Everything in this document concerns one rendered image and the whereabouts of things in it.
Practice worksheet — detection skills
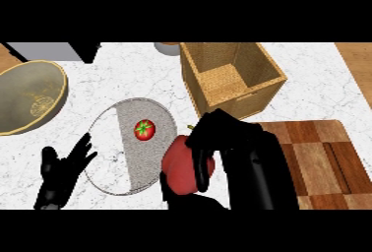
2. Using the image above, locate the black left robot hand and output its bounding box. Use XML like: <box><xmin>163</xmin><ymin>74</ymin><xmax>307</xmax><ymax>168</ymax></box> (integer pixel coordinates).
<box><xmin>34</xmin><ymin>132</ymin><xmax>98</xmax><ymax>210</ymax></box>

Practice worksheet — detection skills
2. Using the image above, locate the grey box appliance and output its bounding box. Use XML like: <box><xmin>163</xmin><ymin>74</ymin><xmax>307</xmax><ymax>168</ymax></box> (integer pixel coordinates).
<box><xmin>3</xmin><ymin>42</ymin><xmax>85</xmax><ymax>63</ymax></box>

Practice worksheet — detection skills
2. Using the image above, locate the square wicker basket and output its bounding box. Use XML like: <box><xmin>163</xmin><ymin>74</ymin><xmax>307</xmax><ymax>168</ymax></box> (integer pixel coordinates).
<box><xmin>178</xmin><ymin>42</ymin><xmax>289</xmax><ymax>120</ymax></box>

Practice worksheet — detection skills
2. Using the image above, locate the round grey plate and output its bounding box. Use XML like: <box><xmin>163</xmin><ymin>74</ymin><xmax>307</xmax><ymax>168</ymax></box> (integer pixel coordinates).
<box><xmin>84</xmin><ymin>96</ymin><xmax>178</xmax><ymax>197</ymax></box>

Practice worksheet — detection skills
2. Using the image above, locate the checkered wooden cutting board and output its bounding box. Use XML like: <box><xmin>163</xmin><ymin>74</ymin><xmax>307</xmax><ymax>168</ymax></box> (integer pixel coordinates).
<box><xmin>251</xmin><ymin>119</ymin><xmax>372</xmax><ymax>211</ymax></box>

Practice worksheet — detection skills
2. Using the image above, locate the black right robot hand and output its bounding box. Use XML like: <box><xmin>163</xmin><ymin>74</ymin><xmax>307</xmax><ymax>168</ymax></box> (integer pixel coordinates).
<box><xmin>158</xmin><ymin>107</ymin><xmax>267</xmax><ymax>211</ymax></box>

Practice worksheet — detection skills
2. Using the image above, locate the red tomato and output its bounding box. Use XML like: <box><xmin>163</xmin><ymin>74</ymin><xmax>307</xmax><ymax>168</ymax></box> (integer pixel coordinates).
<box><xmin>134</xmin><ymin>118</ymin><xmax>156</xmax><ymax>142</ymax></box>

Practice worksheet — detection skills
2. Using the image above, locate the grey bowl with yellow rim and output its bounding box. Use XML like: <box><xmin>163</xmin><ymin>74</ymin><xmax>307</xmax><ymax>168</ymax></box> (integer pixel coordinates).
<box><xmin>0</xmin><ymin>59</ymin><xmax>69</xmax><ymax>137</ymax></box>

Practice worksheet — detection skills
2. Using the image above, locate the grey round object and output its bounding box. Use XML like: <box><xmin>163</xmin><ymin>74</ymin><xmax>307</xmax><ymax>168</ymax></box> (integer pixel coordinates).
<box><xmin>152</xmin><ymin>42</ymin><xmax>183</xmax><ymax>56</ymax></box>

